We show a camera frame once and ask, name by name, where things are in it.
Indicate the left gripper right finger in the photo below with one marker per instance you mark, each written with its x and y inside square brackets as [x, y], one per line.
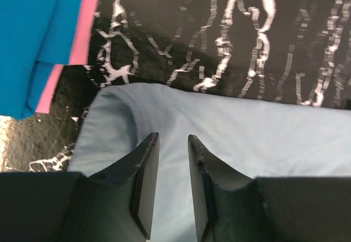
[223, 198]

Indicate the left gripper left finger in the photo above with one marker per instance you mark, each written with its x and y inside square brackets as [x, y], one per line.
[127, 193]

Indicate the grey blue t shirt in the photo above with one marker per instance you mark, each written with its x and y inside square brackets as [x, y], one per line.
[254, 137]

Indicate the folded pink t shirt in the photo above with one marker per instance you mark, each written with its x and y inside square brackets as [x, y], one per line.
[78, 56]

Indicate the black marble pattern mat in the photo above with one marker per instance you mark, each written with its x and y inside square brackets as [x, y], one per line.
[282, 51]

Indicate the folded blue t shirt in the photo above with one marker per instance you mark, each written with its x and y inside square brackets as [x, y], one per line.
[36, 35]

